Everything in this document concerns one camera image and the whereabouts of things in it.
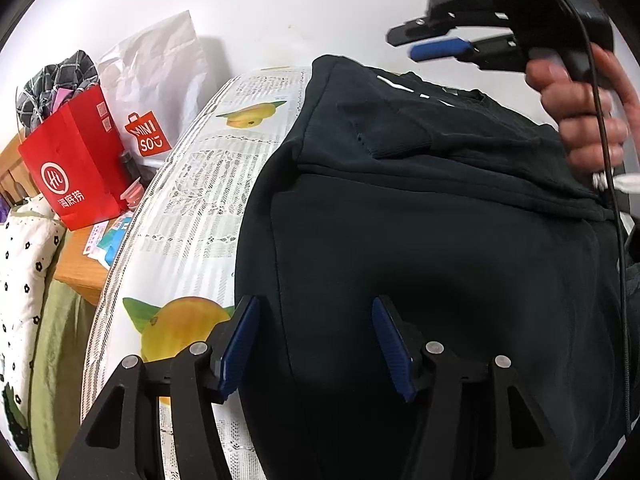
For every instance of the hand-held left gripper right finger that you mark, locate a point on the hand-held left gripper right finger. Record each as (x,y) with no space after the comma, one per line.
(390,345)

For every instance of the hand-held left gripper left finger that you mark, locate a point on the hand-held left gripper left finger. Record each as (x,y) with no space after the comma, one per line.
(239,345)

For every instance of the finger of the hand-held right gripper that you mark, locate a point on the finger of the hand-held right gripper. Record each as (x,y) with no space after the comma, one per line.
(425,30)
(440,50)

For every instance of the black sweatshirt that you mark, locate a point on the black sweatshirt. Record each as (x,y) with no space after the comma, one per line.
(400,240)

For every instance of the person's right hand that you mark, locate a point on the person's right hand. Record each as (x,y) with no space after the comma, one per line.
(590,125)

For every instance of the fruit print lace tablecloth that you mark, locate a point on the fruit print lace tablecloth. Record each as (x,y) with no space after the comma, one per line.
(200,200)

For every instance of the blue white packet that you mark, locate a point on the blue white packet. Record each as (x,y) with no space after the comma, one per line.
(112,240)

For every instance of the wooden bedside cabinet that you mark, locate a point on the wooden bedside cabinet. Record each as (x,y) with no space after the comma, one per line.
(75,267)

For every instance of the green bed sheet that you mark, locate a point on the green bed sheet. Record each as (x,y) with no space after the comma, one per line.
(55,360)

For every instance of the dark small bottle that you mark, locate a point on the dark small bottle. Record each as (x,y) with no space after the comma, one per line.
(129,165)

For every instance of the white floral quilt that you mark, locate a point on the white floral quilt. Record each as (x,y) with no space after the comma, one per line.
(20,270)

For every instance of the red paper bag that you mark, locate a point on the red paper bag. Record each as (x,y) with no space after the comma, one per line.
(75,160)

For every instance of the white paper bag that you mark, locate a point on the white paper bag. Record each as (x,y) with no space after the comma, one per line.
(160,75)

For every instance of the grey plaid cloth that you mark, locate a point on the grey plaid cloth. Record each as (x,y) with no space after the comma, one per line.
(65,75)

